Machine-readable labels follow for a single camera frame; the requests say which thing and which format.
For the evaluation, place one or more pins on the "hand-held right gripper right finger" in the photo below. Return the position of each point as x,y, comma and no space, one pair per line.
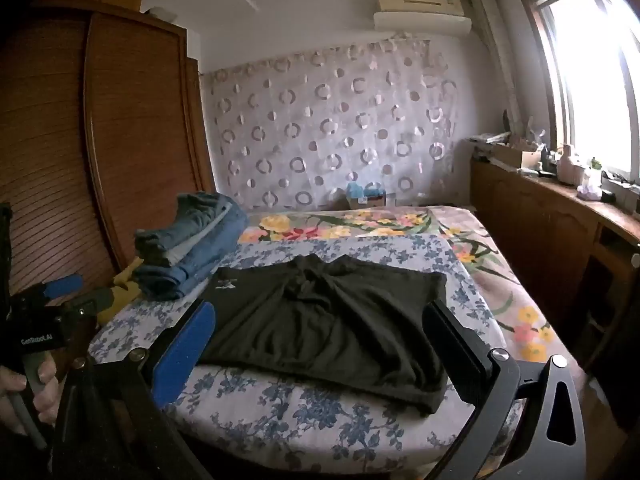
462,360

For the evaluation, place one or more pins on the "open cardboard box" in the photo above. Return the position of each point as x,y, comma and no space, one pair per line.
520,155

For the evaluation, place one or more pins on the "pink bottle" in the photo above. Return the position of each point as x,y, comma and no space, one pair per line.
569,167

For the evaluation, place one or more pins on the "black pants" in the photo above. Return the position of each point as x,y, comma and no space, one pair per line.
325,330

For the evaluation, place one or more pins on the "yellow plush toy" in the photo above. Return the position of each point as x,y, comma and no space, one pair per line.
125,292

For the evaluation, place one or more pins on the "white air conditioner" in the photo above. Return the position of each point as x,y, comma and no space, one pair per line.
420,15

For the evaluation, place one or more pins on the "yellow flowered blanket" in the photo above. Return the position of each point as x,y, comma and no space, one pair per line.
360,222

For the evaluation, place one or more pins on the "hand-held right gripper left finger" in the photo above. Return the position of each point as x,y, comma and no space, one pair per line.
187,355

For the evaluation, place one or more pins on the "blue floral bedsheet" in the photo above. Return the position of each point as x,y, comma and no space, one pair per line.
300,425

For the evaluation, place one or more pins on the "circle-patterned sheer curtain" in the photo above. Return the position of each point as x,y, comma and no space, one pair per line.
325,125

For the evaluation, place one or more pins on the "white wrapped pipe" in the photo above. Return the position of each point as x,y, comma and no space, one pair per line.
492,35

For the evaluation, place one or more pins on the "stack of folded blue jeans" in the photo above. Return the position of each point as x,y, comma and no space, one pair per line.
210,240

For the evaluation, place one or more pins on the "small cardboard box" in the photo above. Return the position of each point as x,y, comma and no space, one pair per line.
372,201

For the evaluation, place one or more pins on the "wooden slatted wardrobe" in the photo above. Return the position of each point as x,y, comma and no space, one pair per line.
125,135

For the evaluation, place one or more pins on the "long wooden cabinet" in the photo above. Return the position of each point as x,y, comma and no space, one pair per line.
530,230

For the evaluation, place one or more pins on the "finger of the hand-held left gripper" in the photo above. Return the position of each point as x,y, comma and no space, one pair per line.
95,302
65,286

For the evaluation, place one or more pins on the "person's left hand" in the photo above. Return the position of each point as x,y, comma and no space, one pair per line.
47,385

